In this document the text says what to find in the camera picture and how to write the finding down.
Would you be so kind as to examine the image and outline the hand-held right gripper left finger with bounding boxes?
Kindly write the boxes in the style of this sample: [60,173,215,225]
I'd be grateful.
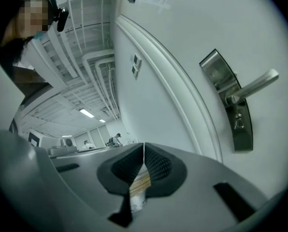
[49,143,144,232]

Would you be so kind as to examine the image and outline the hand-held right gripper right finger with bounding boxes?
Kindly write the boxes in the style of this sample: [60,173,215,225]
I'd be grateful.
[131,143,272,232]

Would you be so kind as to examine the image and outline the steel door lock plate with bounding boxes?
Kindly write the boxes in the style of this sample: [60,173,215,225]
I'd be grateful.
[199,48,254,152]

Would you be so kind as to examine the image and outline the white panelled door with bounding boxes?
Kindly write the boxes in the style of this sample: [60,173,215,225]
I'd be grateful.
[110,0,288,199]

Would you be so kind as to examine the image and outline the white fan unit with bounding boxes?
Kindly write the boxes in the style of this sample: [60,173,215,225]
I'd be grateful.
[60,137,76,147]

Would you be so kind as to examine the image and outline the white ceiling pipes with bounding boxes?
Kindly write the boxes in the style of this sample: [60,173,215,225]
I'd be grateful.
[82,47,122,121]

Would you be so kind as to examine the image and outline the person's dark top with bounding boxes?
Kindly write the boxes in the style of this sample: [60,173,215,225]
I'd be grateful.
[0,36,54,106]

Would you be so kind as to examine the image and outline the person's head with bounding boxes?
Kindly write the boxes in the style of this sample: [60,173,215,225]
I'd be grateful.
[0,0,59,48]

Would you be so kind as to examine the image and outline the steel door lever handle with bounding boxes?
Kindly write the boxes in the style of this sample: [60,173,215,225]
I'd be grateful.
[225,68,280,105]

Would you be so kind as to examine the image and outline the black head camera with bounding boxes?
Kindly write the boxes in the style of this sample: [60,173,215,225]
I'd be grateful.
[56,7,70,33]

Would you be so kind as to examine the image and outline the black head strap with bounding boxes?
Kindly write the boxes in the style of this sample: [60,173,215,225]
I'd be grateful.
[40,0,59,25]

